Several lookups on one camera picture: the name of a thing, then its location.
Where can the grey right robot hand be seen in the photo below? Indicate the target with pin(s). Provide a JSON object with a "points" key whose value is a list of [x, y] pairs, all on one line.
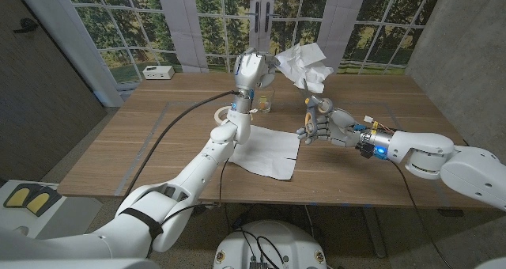
{"points": [[340, 124]]}

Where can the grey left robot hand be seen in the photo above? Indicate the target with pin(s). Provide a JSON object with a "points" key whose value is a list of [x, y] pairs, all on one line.
{"points": [[249, 67]]}

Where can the white cloth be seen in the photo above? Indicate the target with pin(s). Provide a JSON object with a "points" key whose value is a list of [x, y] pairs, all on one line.
{"points": [[304, 63]]}

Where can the large white paper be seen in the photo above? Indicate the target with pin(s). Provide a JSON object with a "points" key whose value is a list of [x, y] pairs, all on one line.
{"points": [[269, 150]]}

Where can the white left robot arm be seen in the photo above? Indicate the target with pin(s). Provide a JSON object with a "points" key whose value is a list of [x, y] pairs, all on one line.
{"points": [[189, 178]]}

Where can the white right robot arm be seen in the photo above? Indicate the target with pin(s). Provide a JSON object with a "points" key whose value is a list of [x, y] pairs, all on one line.
{"points": [[454, 158]]}

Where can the clear drinking glass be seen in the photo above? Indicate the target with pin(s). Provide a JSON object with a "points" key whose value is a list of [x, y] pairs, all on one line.
{"points": [[265, 110]]}

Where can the small yellow toy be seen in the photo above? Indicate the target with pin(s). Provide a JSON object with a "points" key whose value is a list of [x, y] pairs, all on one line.
{"points": [[263, 102]]}

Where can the white socket box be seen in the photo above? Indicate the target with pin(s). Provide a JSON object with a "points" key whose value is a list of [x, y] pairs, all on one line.
{"points": [[158, 72]]}

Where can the printed window backdrop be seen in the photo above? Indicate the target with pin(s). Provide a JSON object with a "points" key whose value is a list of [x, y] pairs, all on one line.
{"points": [[356, 23]]}

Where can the grey table leg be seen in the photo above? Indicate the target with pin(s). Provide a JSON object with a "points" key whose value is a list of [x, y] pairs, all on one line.
{"points": [[375, 233]]}

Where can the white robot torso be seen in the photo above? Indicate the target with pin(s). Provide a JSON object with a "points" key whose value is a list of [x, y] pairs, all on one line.
{"points": [[284, 241]]}

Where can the dark wooden door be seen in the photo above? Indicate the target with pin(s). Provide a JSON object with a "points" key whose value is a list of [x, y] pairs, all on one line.
{"points": [[39, 95]]}

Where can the white floor platform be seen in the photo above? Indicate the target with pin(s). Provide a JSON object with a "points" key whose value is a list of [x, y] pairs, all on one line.
{"points": [[63, 221]]}

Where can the black pedal with yellow pads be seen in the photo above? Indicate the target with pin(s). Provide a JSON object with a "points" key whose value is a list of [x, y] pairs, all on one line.
{"points": [[17, 198]]}

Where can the white shoe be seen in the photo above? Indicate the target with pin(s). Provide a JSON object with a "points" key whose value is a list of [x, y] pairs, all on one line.
{"points": [[21, 230]]}

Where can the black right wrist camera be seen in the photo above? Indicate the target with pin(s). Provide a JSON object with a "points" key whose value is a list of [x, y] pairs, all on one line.
{"points": [[367, 149]]}

